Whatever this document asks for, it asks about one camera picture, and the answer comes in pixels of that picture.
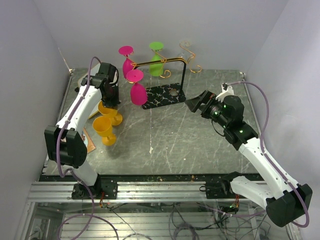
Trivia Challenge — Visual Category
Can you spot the pink wine glass back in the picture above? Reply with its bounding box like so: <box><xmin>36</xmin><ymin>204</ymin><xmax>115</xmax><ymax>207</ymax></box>
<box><xmin>118</xmin><ymin>45</ymin><xmax>135</xmax><ymax>79</ymax></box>

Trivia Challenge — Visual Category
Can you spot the yellow wine glass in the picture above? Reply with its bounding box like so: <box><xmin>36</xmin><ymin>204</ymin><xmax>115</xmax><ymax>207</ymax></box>
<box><xmin>98</xmin><ymin>101</ymin><xmax>123</xmax><ymax>126</ymax></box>
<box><xmin>92</xmin><ymin>116</ymin><xmax>117</xmax><ymax>146</ymax></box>

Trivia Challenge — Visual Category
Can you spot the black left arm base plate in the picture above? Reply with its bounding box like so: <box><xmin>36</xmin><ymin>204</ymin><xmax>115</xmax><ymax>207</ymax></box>
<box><xmin>71</xmin><ymin>175</ymin><xmax>118</xmax><ymax>200</ymax></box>

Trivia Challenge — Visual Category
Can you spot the pink wine glass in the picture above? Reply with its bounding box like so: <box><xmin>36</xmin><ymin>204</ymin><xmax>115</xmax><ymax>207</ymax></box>
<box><xmin>118</xmin><ymin>45</ymin><xmax>135</xmax><ymax>79</ymax></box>
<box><xmin>126</xmin><ymin>69</ymin><xmax>148</xmax><ymax>106</ymax></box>

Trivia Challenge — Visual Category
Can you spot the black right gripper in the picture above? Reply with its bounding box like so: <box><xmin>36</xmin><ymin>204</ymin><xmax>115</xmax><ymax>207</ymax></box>
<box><xmin>185</xmin><ymin>89</ymin><xmax>230</xmax><ymax>129</ymax></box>

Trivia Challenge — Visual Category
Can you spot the pink wine glass front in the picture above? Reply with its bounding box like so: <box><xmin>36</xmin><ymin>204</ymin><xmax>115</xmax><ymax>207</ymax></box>
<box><xmin>126</xmin><ymin>69</ymin><xmax>148</xmax><ymax>106</ymax></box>

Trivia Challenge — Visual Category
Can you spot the black gold wine glass rack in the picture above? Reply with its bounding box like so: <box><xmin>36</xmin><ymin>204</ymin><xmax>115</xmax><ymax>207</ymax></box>
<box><xmin>131</xmin><ymin>41</ymin><xmax>202</xmax><ymax>110</ymax></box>

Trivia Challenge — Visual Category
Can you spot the aluminium rail frame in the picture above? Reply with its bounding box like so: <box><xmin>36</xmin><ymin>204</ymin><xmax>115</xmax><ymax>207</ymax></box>
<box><xmin>16</xmin><ymin>182</ymin><xmax>301</xmax><ymax>240</ymax></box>

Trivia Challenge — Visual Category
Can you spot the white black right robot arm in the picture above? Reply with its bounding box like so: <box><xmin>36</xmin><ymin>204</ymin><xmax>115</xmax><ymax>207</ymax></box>
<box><xmin>185</xmin><ymin>90</ymin><xmax>313</xmax><ymax>227</ymax></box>

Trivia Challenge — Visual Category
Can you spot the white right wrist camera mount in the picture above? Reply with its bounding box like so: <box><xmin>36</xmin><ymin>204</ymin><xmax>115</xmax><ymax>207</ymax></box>
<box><xmin>215</xmin><ymin>83</ymin><xmax>235</xmax><ymax>102</ymax></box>

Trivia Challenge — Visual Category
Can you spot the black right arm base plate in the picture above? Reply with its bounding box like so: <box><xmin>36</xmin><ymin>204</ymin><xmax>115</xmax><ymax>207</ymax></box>
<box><xmin>198</xmin><ymin>171</ymin><xmax>248</xmax><ymax>199</ymax></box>

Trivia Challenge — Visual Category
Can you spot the clear wine glass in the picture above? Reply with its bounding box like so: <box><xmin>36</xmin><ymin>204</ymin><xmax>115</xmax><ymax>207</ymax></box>
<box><xmin>177</xmin><ymin>40</ymin><xmax>192</xmax><ymax>60</ymax></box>

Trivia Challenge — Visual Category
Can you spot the orange picture book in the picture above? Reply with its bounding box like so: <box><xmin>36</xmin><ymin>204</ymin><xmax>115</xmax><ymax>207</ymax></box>
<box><xmin>81</xmin><ymin>128</ymin><xmax>96</xmax><ymax>154</ymax></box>

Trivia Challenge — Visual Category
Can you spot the green wine glass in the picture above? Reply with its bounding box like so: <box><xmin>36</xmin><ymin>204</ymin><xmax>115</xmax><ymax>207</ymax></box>
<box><xmin>148</xmin><ymin>41</ymin><xmax>165</xmax><ymax>77</ymax></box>

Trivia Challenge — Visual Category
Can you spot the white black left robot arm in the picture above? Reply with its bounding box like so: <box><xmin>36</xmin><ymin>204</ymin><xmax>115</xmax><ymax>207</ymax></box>
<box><xmin>44</xmin><ymin>62</ymin><xmax>120</xmax><ymax>199</ymax></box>

